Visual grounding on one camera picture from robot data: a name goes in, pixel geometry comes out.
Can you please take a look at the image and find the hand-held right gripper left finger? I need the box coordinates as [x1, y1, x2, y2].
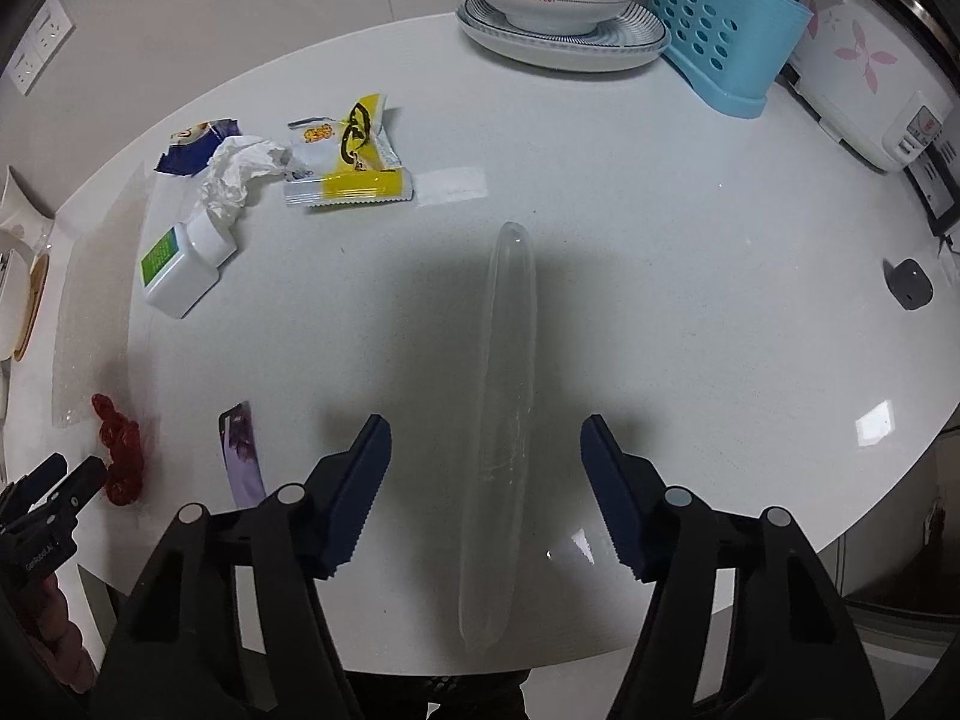
[90, 412, 395, 720]

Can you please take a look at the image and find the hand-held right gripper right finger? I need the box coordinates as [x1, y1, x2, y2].
[580, 414, 886, 720]

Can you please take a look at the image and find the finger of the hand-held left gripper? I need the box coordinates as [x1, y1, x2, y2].
[0, 454, 68, 512]
[26, 456, 108, 535]

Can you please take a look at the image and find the yellow and white snack wrapper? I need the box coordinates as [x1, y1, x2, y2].
[283, 92, 415, 212]

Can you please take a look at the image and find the blue cookie wrapper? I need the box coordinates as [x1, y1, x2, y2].
[156, 118, 241, 177]

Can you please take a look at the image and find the person's left hand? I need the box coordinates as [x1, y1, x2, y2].
[28, 576, 100, 695]

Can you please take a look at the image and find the red crumpled wrapper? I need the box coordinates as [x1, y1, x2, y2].
[91, 393, 143, 507]

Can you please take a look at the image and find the purple snack wrapper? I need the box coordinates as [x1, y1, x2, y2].
[218, 401, 268, 511]

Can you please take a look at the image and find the long clear plastic bag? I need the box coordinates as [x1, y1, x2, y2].
[456, 221, 537, 657]

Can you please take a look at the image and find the clear plastic sheet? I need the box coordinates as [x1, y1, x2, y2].
[51, 169, 207, 428]

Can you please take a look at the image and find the white flat plate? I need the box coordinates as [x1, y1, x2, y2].
[0, 240, 35, 362]

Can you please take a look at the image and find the white bottle with green label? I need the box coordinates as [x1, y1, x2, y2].
[140, 211, 237, 320]

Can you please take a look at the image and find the white ceramic dish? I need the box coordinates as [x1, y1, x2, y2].
[0, 165, 53, 241]

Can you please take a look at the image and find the crumpled white tissue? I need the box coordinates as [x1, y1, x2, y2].
[199, 133, 295, 230]

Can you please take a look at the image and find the small dark grey object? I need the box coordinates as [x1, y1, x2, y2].
[883, 258, 933, 310]

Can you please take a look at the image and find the blue striped ceramic plate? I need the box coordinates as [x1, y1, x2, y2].
[456, 0, 671, 74]

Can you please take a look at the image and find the black and white appliance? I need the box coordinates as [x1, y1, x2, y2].
[904, 141, 960, 241]

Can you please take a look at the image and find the blue perforated utensil basket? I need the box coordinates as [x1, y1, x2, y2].
[649, 0, 813, 119]

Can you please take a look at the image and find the white floral rice cooker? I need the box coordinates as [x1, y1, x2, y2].
[784, 0, 960, 173]

